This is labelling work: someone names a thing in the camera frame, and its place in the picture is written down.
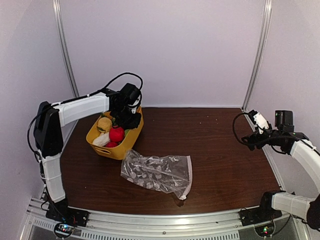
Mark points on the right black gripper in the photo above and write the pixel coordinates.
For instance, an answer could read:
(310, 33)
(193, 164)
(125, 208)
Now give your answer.
(251, 143)

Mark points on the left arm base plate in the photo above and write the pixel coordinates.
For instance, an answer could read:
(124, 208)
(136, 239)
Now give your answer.
(70, 216)

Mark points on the clear zip top bag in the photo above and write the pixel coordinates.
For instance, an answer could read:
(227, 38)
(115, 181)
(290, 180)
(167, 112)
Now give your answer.
(166, 174)

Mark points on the left aluminium frame post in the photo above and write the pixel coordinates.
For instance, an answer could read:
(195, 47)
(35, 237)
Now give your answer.
(64, 47)

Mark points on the circuit board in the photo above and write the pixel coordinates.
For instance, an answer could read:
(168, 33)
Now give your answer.
(63, 230)
(264, 230)

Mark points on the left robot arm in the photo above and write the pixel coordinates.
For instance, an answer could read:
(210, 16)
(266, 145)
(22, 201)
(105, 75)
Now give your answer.
(47, 133)

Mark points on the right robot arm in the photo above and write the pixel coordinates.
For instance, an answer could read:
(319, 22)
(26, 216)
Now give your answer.
(292, 143)

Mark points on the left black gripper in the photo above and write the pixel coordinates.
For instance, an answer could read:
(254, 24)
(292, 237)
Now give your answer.
(134, 124)

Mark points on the right aluminium frame post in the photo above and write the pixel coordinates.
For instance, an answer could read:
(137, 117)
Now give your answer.
(263, 36)

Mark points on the right circuit board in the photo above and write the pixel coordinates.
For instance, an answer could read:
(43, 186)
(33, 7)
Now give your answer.
(264, 230)

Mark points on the left circuit board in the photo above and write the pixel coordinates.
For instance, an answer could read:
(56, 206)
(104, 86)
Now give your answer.
(63, 230)

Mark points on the small red plush fruit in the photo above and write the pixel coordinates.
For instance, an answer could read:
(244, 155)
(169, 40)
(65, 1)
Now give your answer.
(111, 144)

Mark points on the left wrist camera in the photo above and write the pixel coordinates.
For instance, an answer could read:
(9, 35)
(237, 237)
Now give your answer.
(134, 106)

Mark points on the red plush apple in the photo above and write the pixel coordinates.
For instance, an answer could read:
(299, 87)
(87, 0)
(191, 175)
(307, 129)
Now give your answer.
(117, 134)

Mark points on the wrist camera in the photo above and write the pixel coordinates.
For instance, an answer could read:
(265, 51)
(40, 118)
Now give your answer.
(134, 106)
(259, 121)

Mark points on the yellow plastic basket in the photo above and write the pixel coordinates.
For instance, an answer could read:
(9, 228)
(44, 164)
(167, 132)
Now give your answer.
(117, 152)

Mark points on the front aluminium rail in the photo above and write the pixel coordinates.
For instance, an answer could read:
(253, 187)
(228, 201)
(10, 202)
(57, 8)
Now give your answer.
(224, 225)

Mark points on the aluminium frame post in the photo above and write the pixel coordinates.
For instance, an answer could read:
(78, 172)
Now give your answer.
(263, 36)
(64, 47)

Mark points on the yellow plush burger bun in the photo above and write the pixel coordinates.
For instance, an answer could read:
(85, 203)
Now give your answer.
(104, 124)

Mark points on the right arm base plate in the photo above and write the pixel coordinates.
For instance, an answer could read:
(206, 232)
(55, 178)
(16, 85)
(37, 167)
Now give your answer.
(257, 215)

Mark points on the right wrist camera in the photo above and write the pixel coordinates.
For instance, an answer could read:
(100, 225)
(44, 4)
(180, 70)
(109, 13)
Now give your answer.
(259, 121)

